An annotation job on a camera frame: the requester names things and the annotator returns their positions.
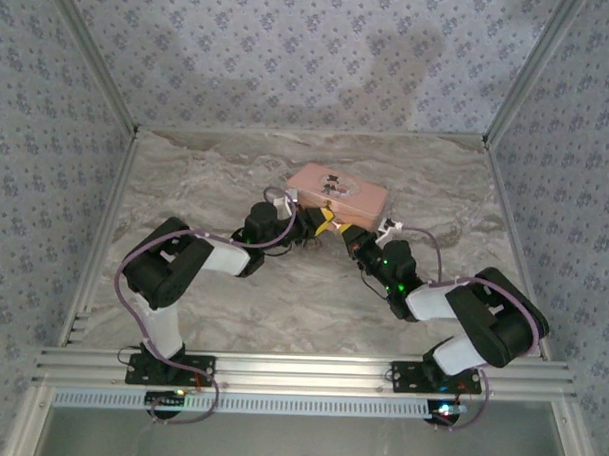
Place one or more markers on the pink tin box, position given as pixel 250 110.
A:
pixel 355 195

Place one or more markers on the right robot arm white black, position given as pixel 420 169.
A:
pixel 496 320

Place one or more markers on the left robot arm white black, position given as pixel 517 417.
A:
pixel 163 268

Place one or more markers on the black controller board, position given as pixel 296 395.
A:
pixel 166 400
pixel 445 412

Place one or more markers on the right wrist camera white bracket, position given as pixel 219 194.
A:
pixel 388 227

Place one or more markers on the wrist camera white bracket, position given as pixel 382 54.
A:
pixel 288 202
pixel 388 227

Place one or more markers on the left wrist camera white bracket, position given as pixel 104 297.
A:
pixel 288 202

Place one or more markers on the aluminium table end rail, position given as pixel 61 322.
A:
pixel 313 132

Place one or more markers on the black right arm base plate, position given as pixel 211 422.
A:
pixel 404 376

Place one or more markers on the aluminium cross rail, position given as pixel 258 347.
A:
pixel 299 373

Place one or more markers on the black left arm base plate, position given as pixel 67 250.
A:
pixel 199 370

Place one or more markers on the aluminium frame post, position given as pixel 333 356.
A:
pixel 534 71
pixel 27 423
pixel 574 442
pixel 95 55

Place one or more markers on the aluminium lower frame post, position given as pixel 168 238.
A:
pixel 27 423
pixel 574 442

